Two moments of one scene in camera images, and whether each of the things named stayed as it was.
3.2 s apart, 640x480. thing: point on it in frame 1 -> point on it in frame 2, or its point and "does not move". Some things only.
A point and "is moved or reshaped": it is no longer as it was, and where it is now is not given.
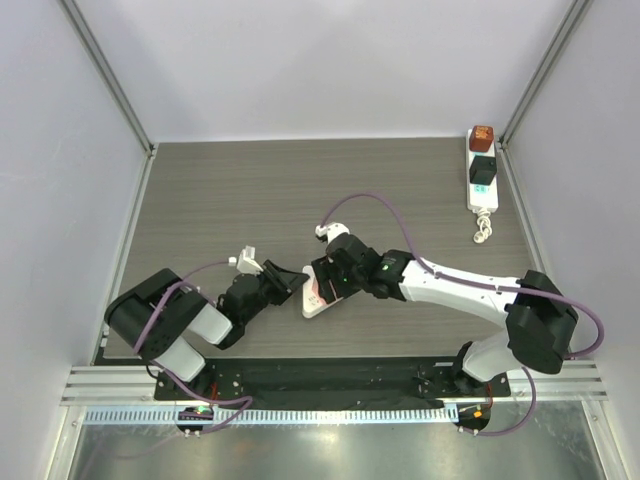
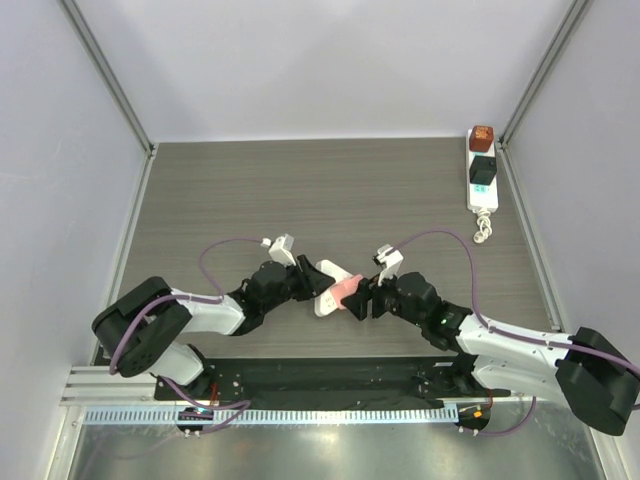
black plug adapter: [483, 170] does not move
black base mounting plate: [330, 382] does not move
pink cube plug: [316, 291] is moved or reshaped
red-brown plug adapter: [481, 138] does not move
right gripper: [325, 275] -> [376, 299]
